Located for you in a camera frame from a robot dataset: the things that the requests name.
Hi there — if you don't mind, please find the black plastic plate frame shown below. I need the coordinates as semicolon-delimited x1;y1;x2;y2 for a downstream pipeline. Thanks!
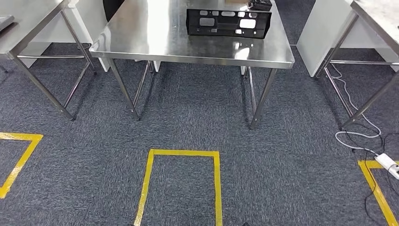
186;8;272;40

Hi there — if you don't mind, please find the stainless steel workbench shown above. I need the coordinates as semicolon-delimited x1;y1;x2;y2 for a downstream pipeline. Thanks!
0;0;97;121
315;0;399;129
89;0;295;130

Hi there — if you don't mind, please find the yellow floor tape square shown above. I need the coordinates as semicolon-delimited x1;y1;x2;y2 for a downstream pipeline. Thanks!
0;132;44;200
134;148;224;226
358;160;399;226

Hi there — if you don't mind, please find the small black device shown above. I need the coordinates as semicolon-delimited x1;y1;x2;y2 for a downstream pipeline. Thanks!
247;0;273;11

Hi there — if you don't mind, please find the white power strip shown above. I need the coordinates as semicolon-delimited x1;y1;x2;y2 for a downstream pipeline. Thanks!
375;153;399;181

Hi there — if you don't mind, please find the white power cable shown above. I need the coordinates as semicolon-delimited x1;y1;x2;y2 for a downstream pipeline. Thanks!
330;64;383;157

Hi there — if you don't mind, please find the black floor cable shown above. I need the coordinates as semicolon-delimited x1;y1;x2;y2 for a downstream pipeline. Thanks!
343;124;399;226

